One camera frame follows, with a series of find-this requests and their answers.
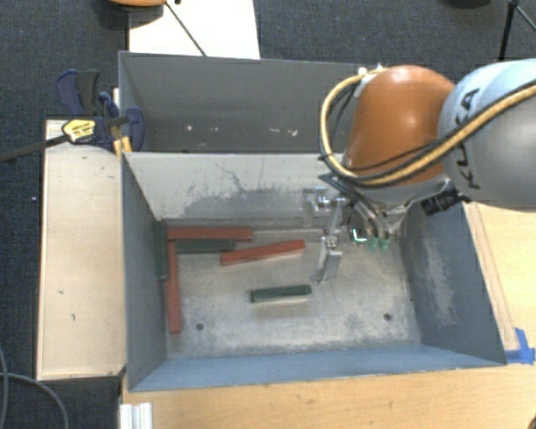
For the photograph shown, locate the red-brown flat block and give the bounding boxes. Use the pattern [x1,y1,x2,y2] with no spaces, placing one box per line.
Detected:
[165,240,183,335]
[166,226,255,242]
[219,239,306,267]

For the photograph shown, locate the pale wood board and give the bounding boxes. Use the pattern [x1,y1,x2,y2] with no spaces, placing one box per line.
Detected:
[35,118,129,382]

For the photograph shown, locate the black cylinder on white bracket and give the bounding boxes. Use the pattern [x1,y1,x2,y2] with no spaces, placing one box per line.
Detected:
[421,188,465,216]

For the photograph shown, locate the grey metal bin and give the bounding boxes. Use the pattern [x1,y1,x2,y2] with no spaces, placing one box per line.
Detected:
[117,50,508,393]

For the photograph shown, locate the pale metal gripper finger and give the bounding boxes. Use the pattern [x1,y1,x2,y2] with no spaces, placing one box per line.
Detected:
[311,235,331,285]
[324,237,344,282]

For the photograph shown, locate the dark green flat block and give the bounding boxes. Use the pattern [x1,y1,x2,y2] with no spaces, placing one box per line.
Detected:
[249,284,314,305]
[153,221,169,282]
[174,238,239,255]

